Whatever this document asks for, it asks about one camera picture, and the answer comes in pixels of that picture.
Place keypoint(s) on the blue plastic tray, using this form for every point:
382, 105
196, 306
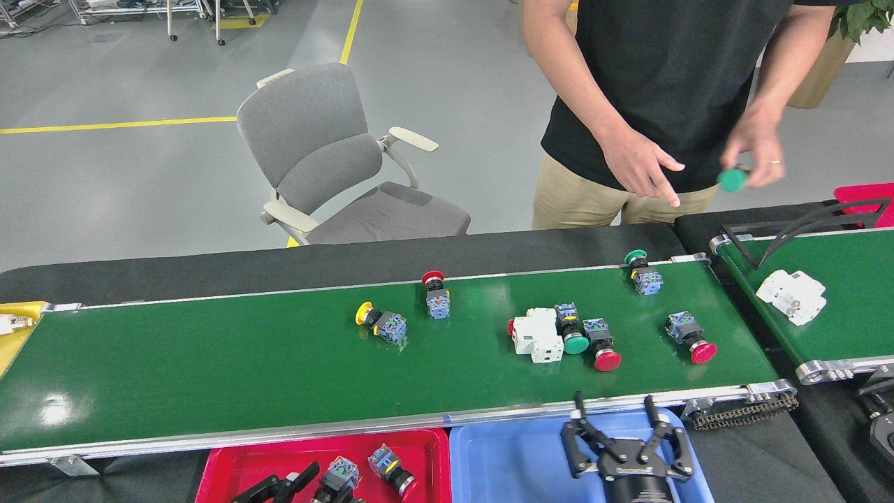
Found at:
510, 468

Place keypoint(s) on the person's left hand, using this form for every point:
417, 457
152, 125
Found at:
761, 143

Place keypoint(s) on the white plastic part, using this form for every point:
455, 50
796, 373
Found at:
10, 324

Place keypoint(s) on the long green conveyor belt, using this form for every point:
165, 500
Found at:
244, 363

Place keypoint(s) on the person's left forearm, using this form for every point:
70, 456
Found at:
789, 63

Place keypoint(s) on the red push button switch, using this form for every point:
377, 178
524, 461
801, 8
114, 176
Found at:
438, 304
382, 458
607, 360
702, 352

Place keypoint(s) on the white breaker with red toggles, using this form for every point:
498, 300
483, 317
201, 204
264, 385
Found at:
791, 297

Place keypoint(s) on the yellow plastic bin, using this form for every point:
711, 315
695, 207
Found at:
10, 342

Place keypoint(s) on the potted plant gold pot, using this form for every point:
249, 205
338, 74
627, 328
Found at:
824, 70

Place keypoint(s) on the silver conveyor mounting bracket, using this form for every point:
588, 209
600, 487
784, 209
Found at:
73, 465

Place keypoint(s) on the black conveyor guide bracket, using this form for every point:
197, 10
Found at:
803, 227

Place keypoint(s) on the grey office chair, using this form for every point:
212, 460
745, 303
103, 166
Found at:
307, 126

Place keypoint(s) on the person's right forearm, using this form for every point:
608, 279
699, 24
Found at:
566, 77

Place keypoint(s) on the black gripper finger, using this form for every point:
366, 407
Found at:
683, 454
571, 450
307, 475

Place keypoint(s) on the short green conveyor belt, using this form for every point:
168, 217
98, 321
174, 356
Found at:
852, 328

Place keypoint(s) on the red plastic bin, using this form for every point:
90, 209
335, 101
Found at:
866, 192

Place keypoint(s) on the white circuit breaker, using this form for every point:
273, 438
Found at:
538, 337

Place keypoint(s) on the red plastic tray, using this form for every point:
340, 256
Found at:
265, 454

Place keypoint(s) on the person's right hand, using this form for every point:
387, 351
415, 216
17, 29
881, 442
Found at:
632, 161

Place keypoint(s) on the person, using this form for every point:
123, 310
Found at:
670, 70

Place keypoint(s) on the yellow push button switch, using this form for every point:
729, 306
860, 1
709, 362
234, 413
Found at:
391, 327

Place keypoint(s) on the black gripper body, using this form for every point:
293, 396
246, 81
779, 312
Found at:
639, 482

